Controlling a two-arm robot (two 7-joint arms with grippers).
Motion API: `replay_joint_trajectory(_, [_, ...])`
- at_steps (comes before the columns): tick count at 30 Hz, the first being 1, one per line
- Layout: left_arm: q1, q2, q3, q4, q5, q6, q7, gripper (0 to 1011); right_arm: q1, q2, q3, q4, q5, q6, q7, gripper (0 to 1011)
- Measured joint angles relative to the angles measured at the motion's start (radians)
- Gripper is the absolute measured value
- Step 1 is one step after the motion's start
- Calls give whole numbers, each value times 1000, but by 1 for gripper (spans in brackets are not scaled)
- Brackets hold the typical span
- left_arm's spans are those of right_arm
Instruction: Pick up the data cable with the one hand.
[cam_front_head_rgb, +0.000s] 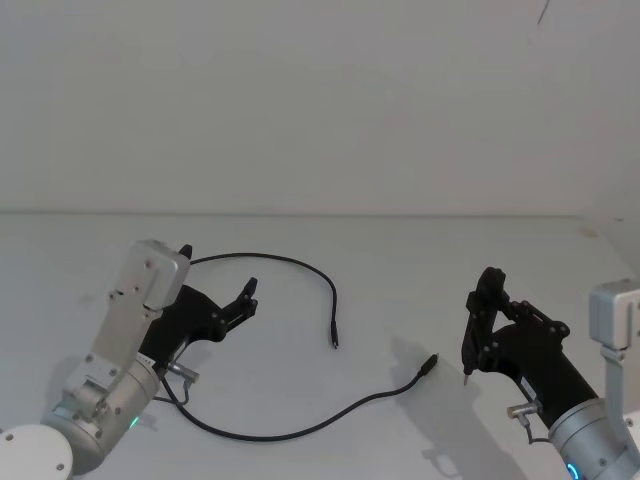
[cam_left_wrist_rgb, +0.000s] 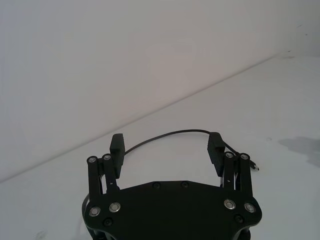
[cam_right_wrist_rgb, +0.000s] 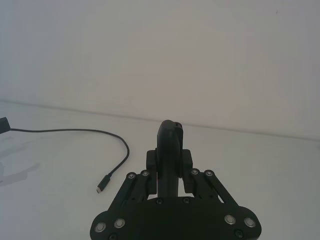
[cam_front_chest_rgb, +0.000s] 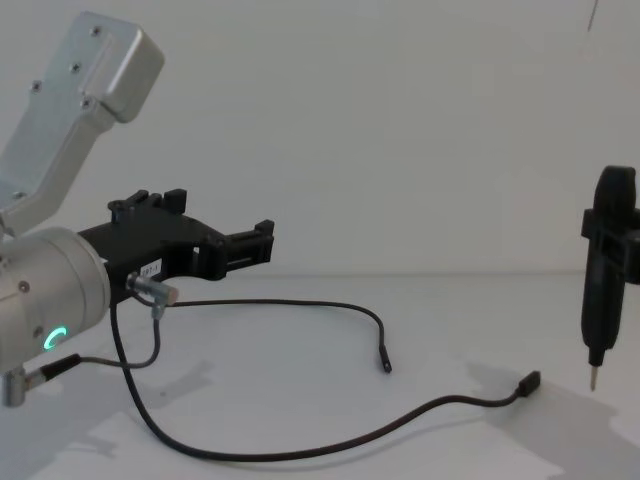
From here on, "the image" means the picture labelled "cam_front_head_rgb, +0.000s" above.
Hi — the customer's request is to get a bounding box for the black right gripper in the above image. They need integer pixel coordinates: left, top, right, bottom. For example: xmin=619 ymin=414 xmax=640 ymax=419
xmin=465 ymin=267 xmax=601 ymax=431

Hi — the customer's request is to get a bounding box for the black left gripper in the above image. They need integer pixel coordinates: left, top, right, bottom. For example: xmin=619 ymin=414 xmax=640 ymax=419
xmin=136 ymin=243 xmax=260 ymax=372

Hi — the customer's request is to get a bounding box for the white tablecloth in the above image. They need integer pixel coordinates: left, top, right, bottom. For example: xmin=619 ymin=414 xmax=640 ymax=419
xmin=0 ymin=212 xmax=640 ymax=480

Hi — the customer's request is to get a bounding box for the thin dark wrist cable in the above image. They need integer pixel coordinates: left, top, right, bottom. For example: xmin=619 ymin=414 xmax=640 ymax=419
xmin=505 ymin=397 xmax=554 ymax=447
xmin=152 ymin=362 xmax=202 ymax=404

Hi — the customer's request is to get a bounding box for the long black plug cable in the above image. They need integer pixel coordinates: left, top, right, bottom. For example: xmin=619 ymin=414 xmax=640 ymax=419
xmin=158 ymin=252 xmax=441 ymax=444

